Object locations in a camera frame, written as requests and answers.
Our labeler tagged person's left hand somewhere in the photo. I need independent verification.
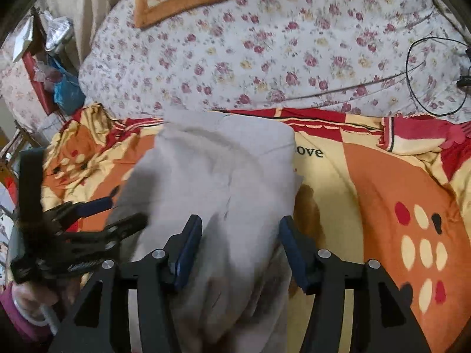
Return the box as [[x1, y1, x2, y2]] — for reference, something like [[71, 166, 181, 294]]
[[11, 278, 81, 321]]

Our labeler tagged beige zip-up jacket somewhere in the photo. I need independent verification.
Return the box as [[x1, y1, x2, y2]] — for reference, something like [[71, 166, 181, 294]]
[[108, 110, 300, 352]]

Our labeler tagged red hanging cloth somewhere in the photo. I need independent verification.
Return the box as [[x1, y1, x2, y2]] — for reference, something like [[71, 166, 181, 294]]
[[21, 51, 58, 116]]

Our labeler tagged white floral quilt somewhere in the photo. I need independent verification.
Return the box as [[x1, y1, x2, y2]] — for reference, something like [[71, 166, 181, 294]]
[[80, 0, 470, 122]]

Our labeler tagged black clip device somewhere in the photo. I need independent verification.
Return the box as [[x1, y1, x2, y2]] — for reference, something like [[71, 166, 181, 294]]
[[456, 47, 471, 89]]

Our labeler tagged blue plastic bag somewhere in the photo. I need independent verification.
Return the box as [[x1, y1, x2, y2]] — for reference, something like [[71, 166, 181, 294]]
[[48, 56, 85, 116]]

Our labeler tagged black cable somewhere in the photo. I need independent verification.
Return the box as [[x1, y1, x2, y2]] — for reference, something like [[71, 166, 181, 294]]
[[404, 36, 471, 117]]

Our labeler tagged maroon left sleeve forearm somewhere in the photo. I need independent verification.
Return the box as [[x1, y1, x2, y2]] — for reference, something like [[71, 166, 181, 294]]
[[1, 282, 52, 343]]

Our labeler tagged clear plastic bag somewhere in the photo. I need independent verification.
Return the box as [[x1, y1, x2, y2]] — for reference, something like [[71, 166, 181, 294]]
[[43, 10, 74, 54]]

